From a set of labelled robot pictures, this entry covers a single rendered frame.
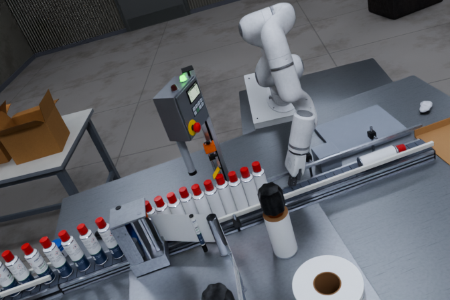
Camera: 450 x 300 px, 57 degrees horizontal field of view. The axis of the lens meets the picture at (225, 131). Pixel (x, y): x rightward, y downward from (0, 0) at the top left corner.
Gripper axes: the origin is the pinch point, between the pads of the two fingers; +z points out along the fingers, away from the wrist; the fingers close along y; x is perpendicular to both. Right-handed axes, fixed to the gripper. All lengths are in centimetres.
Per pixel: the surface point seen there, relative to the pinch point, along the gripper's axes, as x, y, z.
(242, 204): -21.9, 2.6, 7.6
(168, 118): -51, -4, -30
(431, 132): 70, -10, -13
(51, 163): -116, -122, 62
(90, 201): -86, -54, 44
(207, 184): -36.3, 1.0, -2.7
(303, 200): 3.7, 5.7, 6.1
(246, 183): -20.8, 2.3, -2.8
